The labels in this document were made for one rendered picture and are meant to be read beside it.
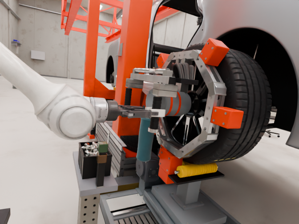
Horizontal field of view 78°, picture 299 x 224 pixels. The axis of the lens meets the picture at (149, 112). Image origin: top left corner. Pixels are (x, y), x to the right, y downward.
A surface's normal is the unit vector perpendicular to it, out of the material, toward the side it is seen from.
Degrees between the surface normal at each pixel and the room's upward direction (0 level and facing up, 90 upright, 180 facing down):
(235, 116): 90
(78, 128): 90
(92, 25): 90
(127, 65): 90
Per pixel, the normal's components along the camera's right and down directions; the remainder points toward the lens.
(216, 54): 0.29, 0.73
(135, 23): 0.44, 0.22
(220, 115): -0.89, -0.03
